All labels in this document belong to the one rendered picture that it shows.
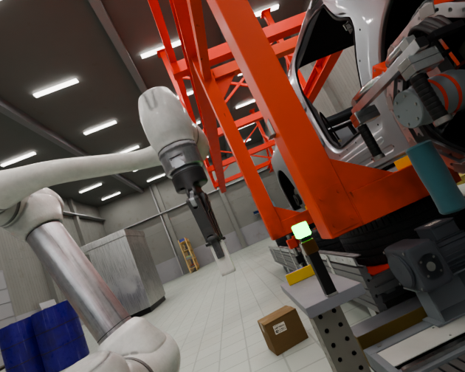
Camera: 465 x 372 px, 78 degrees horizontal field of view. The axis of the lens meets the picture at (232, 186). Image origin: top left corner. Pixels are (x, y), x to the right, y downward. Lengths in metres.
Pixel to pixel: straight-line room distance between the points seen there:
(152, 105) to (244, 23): 1.13
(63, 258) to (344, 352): 0.91
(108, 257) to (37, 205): 6.41
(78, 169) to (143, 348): 0.48
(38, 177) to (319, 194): 1.07
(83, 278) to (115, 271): 6.41
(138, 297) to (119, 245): 1.24
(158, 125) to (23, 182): 0.37
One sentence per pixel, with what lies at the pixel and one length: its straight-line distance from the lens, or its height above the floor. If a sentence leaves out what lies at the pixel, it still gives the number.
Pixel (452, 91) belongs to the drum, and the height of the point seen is 0.84.
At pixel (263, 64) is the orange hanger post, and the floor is 1.43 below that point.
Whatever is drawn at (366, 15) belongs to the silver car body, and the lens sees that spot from 1.60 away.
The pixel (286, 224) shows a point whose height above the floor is 0.62.
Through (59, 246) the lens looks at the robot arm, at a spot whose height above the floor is 0.87.
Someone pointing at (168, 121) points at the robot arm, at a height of 0.97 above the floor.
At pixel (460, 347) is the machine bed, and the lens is 1.35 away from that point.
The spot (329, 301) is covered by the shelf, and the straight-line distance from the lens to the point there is 0.87.
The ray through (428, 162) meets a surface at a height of 0.67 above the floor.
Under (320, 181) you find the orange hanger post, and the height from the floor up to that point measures 0.78.
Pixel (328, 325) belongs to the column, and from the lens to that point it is 1.09.
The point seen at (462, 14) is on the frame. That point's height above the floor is 1.01.
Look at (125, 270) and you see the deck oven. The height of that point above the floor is 1.07.
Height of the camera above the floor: 0.69
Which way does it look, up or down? 10 degrees up
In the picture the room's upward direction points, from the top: 24 degrees counter-clockwise
